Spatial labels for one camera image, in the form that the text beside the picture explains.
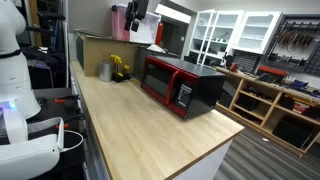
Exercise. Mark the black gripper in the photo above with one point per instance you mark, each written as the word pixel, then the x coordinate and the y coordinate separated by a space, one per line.
pixel 140 8

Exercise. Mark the small black drawer organizer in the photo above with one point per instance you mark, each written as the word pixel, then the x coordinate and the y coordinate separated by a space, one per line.
pixel 246 61

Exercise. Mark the wooden workbench shelf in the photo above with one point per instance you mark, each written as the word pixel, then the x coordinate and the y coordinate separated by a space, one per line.
pixel 266 111

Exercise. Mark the black case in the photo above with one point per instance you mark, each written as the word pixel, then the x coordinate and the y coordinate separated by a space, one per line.
pixel 291 133

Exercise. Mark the black tool pegboard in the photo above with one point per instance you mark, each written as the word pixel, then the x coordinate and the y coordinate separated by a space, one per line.
pixel 293 36

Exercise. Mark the white cloth bundle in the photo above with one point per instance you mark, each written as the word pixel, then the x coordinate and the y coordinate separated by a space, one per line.
pixel 156 48

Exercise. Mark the tall white glass cabinet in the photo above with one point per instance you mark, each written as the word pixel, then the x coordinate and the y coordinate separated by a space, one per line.
pixel 213 33

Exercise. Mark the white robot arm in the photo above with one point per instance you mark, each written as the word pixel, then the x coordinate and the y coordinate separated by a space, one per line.
pixel 16 83

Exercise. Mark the red cylinder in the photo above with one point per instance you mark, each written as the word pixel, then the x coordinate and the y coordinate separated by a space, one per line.
pixel 159 33

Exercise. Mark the yellow clamp tool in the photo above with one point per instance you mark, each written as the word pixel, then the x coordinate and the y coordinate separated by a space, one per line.
pixel 117 71

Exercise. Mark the red toolbox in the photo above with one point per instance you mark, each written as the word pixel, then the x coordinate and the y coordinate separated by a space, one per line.
pixel 271 71

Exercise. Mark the black storage bin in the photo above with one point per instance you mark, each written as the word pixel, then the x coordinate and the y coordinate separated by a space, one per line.
pixel 247 102

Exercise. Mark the large cardboard box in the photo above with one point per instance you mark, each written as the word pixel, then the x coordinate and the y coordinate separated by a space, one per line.
pixel 100 53

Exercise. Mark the metal cylinder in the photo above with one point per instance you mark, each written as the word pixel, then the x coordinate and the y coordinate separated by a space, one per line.
pixel 106 71

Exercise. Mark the black microwave body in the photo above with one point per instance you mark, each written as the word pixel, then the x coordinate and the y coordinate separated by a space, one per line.
pixel 205 90

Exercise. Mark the large black drawer organizer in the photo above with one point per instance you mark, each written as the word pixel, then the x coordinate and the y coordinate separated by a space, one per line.
pixel 314 61

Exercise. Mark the pink clear plastic bin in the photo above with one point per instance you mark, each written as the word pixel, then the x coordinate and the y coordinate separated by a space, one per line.
pixel 121 25

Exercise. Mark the white wall cabinet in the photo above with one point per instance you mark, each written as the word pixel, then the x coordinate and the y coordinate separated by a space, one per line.
pixel 256 31

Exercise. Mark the red white box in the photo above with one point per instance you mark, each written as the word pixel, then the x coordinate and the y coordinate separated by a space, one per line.
pixel 301 107

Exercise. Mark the red microwave door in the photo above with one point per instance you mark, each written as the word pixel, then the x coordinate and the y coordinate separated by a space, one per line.
pixel 156 80

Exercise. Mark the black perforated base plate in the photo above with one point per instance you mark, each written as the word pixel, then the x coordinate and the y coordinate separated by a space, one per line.
pixel 50 110

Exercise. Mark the black equipment rack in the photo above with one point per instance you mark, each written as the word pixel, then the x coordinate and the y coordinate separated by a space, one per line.
pixel 50 40

